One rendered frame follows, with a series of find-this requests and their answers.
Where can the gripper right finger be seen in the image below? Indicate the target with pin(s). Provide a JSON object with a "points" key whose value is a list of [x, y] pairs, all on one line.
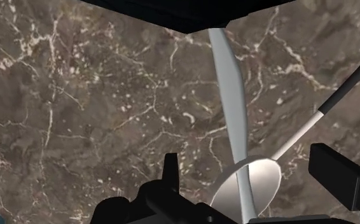
{"points": [[347, 183]]}

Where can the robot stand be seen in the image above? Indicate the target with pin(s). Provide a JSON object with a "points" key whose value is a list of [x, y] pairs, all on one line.
{"points": [[186, 14]]}

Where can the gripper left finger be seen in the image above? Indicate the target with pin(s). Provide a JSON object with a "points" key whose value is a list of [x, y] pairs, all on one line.
{"points": [[164, 201]]}

